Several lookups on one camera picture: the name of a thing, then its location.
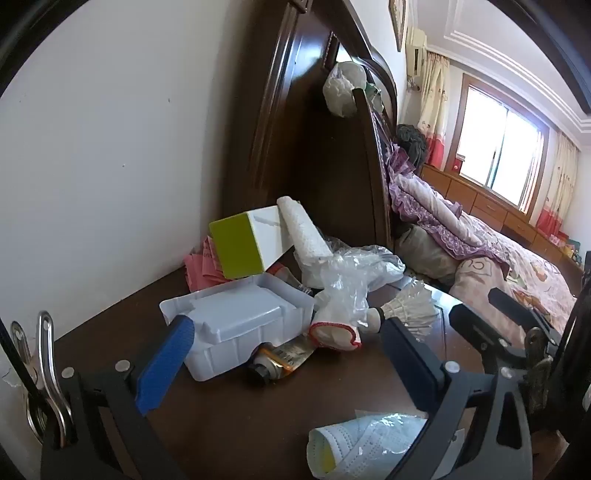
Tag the steel spring clip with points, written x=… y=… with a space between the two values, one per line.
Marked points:
x=46 y=369
x=538 y=364

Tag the wall air conditioner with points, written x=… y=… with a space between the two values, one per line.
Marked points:
x=415 y=55

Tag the dark grey garment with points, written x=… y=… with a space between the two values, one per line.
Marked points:
x=411 y=143

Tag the green white carton box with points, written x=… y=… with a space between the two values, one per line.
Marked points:
x=240 y=244

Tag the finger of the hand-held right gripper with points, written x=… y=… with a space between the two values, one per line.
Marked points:
x=521 y=307
x=485 y=332

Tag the white knit glove red trim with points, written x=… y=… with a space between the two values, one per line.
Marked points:
x=337 y=334

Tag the white paper towel roll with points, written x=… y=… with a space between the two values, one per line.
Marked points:
x=304 y=230

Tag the pile of colourful boxes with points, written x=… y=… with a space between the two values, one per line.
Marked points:
x=565 y=247

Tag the small red box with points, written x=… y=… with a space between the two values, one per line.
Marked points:
x=458 y=165

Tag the pink checked pillow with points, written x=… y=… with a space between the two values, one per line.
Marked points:
x=475 y=281

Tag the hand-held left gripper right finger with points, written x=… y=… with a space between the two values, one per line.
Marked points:
x=411 y=364

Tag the floral curtain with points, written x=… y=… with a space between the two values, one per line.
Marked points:
x=431 y=101
x=558 y=184

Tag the grey pillow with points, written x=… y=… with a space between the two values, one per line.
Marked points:
x=429 y=254

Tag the clear plastic bag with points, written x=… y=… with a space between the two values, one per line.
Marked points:
x=351 y=272

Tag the white plastic tray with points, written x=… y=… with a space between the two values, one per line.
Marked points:
x=240 y=314

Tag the white feather shuttlecock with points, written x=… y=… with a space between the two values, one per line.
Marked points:
x=411 y=304

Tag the purple ruffled quilt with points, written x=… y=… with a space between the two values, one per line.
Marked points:
x=429 y=203

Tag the wooden nightstand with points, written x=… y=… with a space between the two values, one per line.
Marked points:
x=277 y=415

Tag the framed wall picture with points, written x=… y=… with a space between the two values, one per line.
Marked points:
x=397 y=18

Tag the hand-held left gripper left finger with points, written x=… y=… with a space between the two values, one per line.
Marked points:
x=166 y=364

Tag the hand cream tube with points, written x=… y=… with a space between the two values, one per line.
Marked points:
x=281 y=357

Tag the green packet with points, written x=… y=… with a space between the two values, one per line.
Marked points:
x=375 y=92

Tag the crumpled white plastic bag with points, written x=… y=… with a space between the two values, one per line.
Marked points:
x=341 y=87

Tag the dark wooden headboard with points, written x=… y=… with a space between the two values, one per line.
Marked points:
x=323 y=175

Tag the window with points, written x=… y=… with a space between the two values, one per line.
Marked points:
x=498 y=147

